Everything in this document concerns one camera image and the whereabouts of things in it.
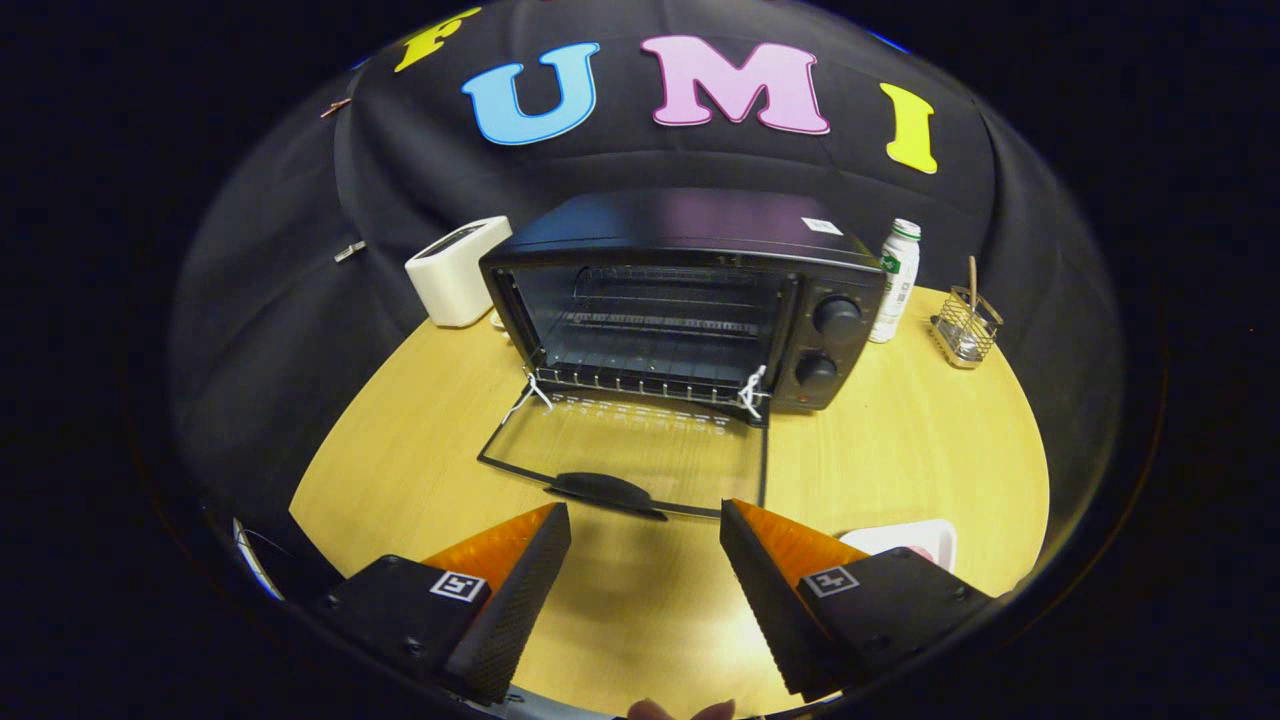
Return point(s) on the white square plate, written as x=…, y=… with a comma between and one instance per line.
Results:
x=880, y=537

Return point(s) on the wooden stick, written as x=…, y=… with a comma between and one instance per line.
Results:
x=972, y=280

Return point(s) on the white toaster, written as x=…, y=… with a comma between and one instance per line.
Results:
x=455, y=275

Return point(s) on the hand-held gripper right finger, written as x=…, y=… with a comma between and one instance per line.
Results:
x=765, y=600

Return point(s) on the black backdrop cloth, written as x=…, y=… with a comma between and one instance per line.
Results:
x=280, y=300

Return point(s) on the white bottle with green label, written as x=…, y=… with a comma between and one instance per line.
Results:
x=895, y=290

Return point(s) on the black toaster oven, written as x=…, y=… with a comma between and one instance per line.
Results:
x=680, y=225

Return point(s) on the pink ham slice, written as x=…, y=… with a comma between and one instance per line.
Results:
x=918, y=552

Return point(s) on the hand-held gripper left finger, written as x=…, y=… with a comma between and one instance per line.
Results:
x=520, y=600

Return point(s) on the silver clip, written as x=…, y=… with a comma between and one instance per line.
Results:
x=349, y=251

